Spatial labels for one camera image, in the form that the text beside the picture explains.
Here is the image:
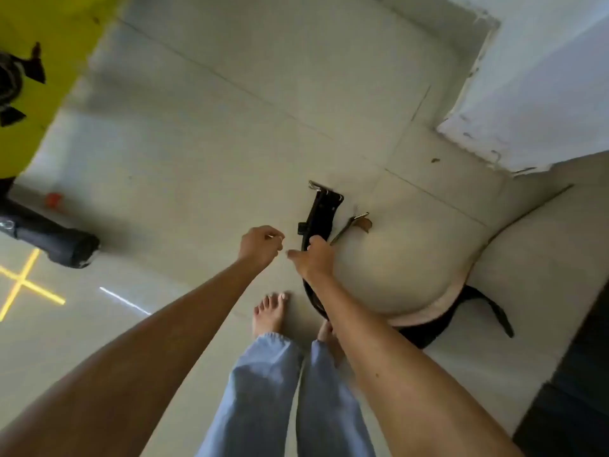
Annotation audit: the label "person's left forearm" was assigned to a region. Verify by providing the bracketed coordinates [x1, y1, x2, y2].
[0, 256, 261, 457]

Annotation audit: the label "person's left foot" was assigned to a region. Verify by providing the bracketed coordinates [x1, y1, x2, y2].
[252, 292, 290, 339]

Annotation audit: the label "black leather belt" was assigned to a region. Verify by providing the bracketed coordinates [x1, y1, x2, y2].
[298, 181, 515, 350]

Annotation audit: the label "black strap bow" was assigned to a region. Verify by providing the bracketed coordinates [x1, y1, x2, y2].
[0, 42, 47, 127]

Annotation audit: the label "light blue jeans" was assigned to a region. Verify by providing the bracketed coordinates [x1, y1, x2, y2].
[195, 332, 377, 457]

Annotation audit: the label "person's left hand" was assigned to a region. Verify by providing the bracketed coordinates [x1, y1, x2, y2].
[237, 225, 285, 270]

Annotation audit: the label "person's right forearm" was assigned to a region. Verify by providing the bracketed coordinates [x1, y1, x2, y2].
[303, 274, 525, 457]

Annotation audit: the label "person's right hand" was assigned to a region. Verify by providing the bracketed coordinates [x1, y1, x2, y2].
[286, 235, 337, 284]

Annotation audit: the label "person's right foot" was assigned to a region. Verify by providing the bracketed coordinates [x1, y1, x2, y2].
[316, 320, 346, 368]

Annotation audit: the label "yellow cloth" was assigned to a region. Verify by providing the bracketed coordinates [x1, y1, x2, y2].
[0, 0, 128, 179]

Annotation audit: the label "black cylindrical bag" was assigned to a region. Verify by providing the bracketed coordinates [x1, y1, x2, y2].
[0, 178, 102, 270]

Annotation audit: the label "person's foot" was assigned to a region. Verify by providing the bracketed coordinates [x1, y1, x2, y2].
[316, 320, 346, 368]
[252, 292, 290, 339]

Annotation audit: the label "tan leather belt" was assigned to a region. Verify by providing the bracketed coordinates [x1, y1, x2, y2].
[329, 184, 575, 328]

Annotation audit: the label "dark furniture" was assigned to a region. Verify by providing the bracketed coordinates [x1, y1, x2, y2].
[511, 280, 609, 457]

